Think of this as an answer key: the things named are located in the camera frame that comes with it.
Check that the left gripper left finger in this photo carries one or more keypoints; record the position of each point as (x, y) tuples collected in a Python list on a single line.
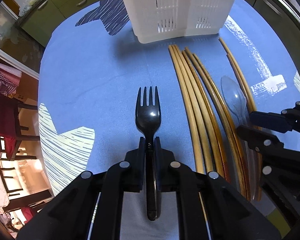
[(90, 207)]

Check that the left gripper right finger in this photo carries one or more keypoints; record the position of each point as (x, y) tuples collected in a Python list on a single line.
[(208, 206)]

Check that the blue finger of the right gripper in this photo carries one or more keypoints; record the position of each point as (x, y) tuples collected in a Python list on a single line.
[(287, 120), (280, 168)]

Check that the dark bamboo chopstick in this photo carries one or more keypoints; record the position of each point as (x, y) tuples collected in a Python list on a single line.
[(230, 119), (225, 119)]

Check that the clear plastic spoon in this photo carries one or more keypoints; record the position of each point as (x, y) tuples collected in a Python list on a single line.
[(237, 104)]

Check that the black plastic fork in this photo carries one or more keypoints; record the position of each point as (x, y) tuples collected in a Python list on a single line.
[(148, 121)]

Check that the green lower kitchen cabinets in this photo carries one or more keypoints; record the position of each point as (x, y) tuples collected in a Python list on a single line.
[(46, 15)]

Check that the blue star-pattern tablecloth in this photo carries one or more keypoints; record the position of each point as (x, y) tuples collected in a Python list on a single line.
[(89, 82)]

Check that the dark wooden chair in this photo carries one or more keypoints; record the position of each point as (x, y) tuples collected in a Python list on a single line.
[(22, 178)]

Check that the red checkered apron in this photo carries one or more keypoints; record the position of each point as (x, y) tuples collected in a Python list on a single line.
[(9, 80)]

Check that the white plastic utensil holder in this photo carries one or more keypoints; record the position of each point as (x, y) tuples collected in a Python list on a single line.
[(156, 20)]

